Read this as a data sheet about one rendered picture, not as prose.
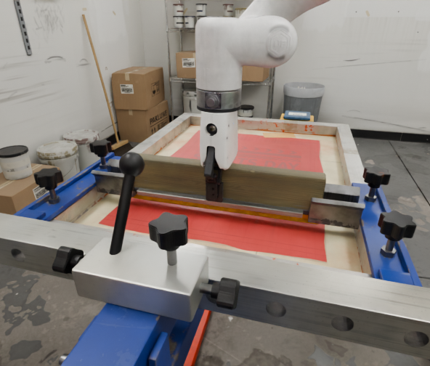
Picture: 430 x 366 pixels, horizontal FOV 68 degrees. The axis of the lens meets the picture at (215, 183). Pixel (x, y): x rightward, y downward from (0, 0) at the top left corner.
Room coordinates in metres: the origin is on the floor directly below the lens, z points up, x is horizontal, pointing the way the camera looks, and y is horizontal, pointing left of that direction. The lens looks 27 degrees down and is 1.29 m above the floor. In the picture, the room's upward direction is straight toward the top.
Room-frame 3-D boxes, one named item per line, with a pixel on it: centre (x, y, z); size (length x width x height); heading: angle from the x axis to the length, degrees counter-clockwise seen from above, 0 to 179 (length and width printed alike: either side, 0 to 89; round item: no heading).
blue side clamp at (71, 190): (0.58, 0.27, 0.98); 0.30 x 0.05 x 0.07; 165
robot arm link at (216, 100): (0.54, 0.00, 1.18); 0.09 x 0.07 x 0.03; 165
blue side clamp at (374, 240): (0.44, -0.26, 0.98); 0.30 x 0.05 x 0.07; 165
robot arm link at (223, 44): (0.55, -0.05, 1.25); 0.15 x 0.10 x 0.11; 107
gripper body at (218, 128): (0.55, -0.01, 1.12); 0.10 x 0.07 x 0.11; 165
